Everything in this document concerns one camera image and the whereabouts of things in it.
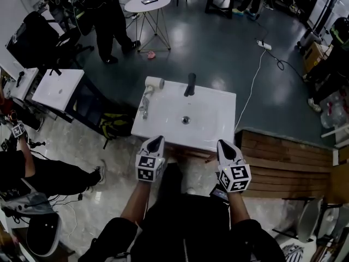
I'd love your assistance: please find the beige hair dryer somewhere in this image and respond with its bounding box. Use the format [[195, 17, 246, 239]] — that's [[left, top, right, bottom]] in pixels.
[[138, 76, 166, 120]]

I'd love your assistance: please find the white power strip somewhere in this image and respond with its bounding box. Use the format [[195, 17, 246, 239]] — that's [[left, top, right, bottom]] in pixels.
[[256, 39, 273, 51]]

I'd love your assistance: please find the black office chair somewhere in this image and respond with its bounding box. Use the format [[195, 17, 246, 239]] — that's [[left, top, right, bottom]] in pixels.
[[5, 11, 95, 69]]

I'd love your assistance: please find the person's right forearm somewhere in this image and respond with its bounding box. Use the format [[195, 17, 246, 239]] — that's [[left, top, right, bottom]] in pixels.
[[227, 191, 251, 228]]

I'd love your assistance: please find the black power cable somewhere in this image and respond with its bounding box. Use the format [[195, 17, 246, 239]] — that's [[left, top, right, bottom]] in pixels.
[[256, 20, 305, 75]]

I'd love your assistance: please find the wooden sink cabinet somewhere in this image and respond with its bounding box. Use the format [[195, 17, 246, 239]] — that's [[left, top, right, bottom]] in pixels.
[[163, 142, 219, 164]]

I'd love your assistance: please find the person's left forearm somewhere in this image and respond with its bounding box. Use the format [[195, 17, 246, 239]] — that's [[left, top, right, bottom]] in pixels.
[[119, 180, 152, 226]]

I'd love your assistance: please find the black faucet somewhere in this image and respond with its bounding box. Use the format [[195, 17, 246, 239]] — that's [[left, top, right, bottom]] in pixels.
[[183, 73, 197, 97]]

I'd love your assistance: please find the grey round-back chair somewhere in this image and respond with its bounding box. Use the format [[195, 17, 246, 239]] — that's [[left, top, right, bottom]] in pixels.
[[272, 196, 326, 243]]

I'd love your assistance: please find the wooden slatted platform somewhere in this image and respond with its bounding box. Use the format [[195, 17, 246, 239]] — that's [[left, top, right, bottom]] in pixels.
[[236, 129, 335, 199]]

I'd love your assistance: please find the white sink basin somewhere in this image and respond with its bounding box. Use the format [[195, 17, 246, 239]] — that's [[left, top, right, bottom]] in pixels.
[[131, 79, 237, 152]]

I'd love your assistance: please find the clear water bottles pack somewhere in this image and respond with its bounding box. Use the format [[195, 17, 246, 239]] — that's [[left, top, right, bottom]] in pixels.
[[320, 99, 347, 129]]

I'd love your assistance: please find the round white wire-leg table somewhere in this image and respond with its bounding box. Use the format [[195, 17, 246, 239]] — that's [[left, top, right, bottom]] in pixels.
[[124, 0, 172, 53]]

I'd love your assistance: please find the person's black clothing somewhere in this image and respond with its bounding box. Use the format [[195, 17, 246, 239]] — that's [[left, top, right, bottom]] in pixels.
[[77, 162, 287, 262]]

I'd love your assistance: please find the long white cable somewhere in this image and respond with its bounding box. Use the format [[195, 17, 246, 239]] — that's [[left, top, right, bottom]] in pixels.
[[233, 49, 267, 132]]

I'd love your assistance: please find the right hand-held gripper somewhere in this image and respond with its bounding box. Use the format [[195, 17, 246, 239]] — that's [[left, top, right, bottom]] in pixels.
[[216, 139, 251, 194]]

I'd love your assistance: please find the striped black white cloth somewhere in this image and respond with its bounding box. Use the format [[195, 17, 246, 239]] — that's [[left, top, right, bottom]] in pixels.
[[282, 243, 305, 262]]

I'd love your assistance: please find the black device with screen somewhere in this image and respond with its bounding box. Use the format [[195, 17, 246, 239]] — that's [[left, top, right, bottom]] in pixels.
[[209, 186, 230, 202]]

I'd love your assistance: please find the black metal frame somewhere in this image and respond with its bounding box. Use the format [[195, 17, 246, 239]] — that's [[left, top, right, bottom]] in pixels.
[[54, 74, 110, 134]]

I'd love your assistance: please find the brown cardboard box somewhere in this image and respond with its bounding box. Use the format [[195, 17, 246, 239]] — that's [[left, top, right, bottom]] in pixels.
[[302, 41, 333, 73]]

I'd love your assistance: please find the thin white floor cable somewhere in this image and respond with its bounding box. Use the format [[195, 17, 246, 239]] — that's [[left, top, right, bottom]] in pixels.
[[58, 202, 80, 245]]

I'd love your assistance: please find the yellow and black backpack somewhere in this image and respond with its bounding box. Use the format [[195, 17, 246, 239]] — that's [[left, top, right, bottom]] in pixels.
[[98, 112, 134, 150]]

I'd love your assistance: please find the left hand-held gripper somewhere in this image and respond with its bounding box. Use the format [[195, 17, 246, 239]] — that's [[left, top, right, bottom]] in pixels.
[[135, 135, 166, 183]]

